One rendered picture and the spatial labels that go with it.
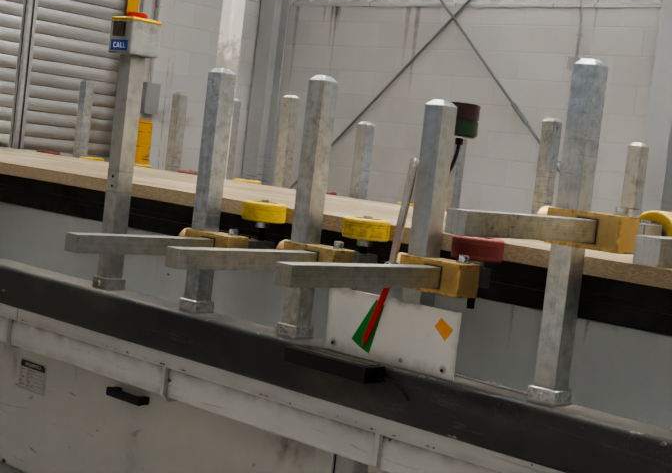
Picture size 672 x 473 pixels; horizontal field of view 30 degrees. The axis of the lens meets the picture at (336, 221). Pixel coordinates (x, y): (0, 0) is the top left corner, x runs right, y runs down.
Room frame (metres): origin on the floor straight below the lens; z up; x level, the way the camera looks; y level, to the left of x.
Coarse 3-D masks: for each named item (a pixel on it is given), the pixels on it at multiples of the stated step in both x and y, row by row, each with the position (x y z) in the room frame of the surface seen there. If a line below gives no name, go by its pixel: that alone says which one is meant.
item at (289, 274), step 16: (288, 272) 1.61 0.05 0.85; (304, 272) 1.63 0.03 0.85; (320, 272) 1.65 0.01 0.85; (336, 272) 1.67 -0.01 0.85; (352, 272) 1.69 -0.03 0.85; (368, 272) 1.72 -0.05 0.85; (384, 272) 1.74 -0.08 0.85; (400, 272) 1.77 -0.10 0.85; (416, 272) 1.80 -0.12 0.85; (432, 272) 1.82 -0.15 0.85; (480, 272) 1.91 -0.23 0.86
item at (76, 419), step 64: (0, 192) 3.05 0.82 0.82; (64, 192) 2.87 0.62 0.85; (0, 256) 3.03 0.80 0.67; (64, 256) 2.85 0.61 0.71; (128, 256) 2.69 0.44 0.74; (384, 256) 2.21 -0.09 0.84; (448, 256) 2.11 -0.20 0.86; (256, 320) 2.41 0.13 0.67; (320, 320) 2.30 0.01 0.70; (512, 320) 2.01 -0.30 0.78; (640, 320) 1.86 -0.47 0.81; (0, 384) 3.05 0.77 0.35; (64, 384) 2.87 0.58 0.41; (128, 384) 2.71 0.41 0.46; (512, 384) 2.00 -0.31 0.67; (576, 384) 1.92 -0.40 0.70; (640, 384) 1.85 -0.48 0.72; (0, 448) 3.03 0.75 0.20; (64, 448) 2.85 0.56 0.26; (128, 448) 2.70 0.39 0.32; (192, 448) 2.56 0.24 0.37; (256, 448) 2.43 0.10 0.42
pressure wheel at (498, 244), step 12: (456, 240) 1.91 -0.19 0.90; (468, 240) 1.89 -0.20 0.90; (480, 240) 1.88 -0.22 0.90; (492, 240) 1.89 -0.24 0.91; (456, 252) 1.90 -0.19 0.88; (468, 252) 1.89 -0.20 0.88; (480, 252) 1.88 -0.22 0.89; (492, 252) 1.89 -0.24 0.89; (480, 264) 1.91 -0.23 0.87; (468, 300) 1.92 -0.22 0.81
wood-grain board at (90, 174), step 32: (0, 160) 3.03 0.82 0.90; (32, 160) 3.30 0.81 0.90; (64, 160) 3.63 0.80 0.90; (160, 192) 2.54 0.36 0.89; (192, 192) 2.48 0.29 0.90; (224, 192) 2.66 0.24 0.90; (256, 192) 2.88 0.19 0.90; (288, 192) 3.12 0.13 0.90; (512, 256) 1.95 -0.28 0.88; (544, 256) 1.91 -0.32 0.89; (608, 256) 1.92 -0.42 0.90
